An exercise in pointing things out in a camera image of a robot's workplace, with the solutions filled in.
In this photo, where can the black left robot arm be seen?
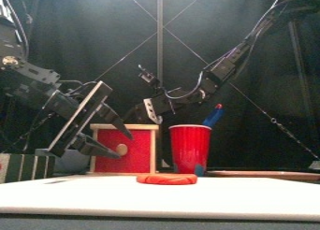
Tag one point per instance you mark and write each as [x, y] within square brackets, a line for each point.
[26, 74]

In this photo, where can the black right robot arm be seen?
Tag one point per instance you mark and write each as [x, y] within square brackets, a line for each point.
[234, 59]

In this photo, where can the light blue bowl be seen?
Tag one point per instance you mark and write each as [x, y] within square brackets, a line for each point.
[73, 163]

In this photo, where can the red drawer with wooden knob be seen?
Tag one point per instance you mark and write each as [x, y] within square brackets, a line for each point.
[137, 152]

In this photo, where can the wooden drawer box housing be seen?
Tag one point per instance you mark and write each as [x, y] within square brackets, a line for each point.
[155, 149]

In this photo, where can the flat orange-red dough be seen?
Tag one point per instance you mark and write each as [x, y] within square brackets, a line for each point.
[167, 179]

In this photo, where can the blue tool with red tip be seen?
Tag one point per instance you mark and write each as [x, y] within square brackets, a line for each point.
[214, 117]

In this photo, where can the red plastic cup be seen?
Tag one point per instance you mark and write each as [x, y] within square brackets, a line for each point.
[190, 148]

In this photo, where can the green white striped box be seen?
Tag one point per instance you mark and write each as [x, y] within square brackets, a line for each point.
[25, 167]

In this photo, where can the small white object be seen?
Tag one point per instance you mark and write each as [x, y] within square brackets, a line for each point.
[317, 165]

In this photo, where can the grey metal frame post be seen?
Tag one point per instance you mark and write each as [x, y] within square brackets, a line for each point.
[299, 65]
[160, 37]

